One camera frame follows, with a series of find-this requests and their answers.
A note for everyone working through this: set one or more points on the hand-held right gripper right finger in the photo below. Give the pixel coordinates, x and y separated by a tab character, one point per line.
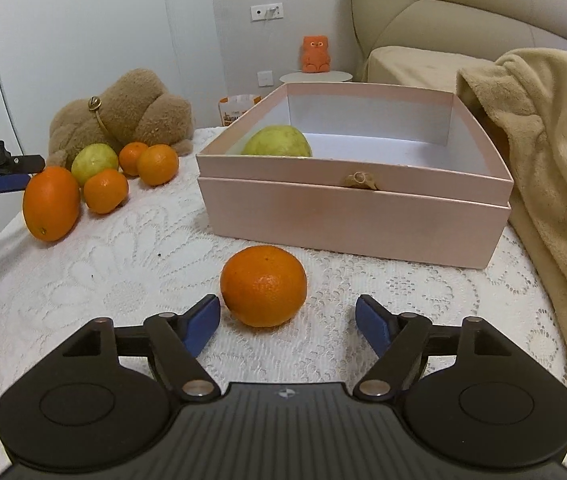
373	325

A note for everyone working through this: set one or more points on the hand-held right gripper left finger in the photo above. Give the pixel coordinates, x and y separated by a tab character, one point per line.
202	325

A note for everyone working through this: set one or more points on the large orange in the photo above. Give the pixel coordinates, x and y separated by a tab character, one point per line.
50	205

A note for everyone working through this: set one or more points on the small green guava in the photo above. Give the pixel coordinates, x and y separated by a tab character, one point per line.
94	160

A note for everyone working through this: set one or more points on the small mandarin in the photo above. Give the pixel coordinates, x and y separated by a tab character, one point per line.
159	165
263	285
105	192
132	157

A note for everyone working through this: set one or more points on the pink cardboard box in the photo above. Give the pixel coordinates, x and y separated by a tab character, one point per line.
288	172

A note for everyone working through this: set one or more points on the large green guava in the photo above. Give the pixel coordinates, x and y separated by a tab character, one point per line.
278	142

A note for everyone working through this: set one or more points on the white lace tablecloth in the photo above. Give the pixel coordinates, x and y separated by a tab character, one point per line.
138	260

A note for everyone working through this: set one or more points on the brown plush toy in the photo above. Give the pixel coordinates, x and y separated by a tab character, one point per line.
133	110

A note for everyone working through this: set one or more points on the white and orange paper bag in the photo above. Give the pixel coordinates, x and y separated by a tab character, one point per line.
236	110

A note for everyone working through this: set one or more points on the beige fleece blanket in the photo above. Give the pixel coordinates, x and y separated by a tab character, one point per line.
553	160

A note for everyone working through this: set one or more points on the white round side table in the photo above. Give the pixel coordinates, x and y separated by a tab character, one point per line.
313	77

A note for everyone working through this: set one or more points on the orange owl figurine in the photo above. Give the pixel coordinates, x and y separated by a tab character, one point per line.
317	55

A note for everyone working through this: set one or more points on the beige sofa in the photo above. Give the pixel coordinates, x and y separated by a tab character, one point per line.
463	0

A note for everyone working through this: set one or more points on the white wall switch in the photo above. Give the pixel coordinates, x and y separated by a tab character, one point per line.
266	78

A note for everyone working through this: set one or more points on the white wall socket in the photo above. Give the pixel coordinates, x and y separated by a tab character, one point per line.
267	12

